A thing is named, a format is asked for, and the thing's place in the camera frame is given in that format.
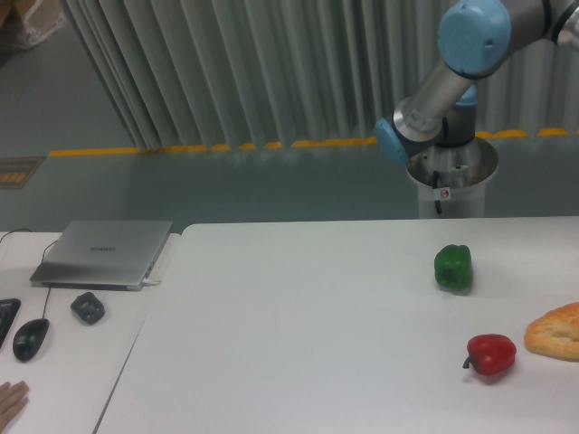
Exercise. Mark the white usb dongle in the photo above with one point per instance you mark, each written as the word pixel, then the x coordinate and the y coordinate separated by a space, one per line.
pixel 149 282

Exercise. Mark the flat bread loaf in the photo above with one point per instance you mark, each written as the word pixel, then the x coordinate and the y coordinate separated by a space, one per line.
pixel 555 334

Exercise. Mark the black keyboard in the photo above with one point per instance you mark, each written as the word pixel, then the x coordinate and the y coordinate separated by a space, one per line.
pixel 8 310

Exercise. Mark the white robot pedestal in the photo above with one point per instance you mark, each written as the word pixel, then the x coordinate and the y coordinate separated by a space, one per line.
pixel 451 182

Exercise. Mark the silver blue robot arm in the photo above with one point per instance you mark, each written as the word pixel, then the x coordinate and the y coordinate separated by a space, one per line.
pixel 474 38

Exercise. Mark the green bell pepper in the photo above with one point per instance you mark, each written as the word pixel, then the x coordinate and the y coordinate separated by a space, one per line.
pixel 453 267

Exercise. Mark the black computer mouse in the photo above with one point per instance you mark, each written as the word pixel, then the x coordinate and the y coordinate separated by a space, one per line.
pixel 29 339

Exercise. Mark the black earbuds case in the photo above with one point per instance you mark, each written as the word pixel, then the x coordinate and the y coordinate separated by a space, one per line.
pixel 88 308

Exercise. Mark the red bell pepper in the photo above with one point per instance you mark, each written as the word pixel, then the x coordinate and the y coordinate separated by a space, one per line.
pixel 490 354

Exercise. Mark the white folding curtain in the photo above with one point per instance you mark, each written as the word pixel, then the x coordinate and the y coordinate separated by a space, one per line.
pixel 256 74

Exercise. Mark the person's hand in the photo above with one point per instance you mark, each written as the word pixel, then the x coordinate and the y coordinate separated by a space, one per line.
pixel 14 397

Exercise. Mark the silver closed laptop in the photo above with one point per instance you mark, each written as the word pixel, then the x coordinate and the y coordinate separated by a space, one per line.
pixel 103 254

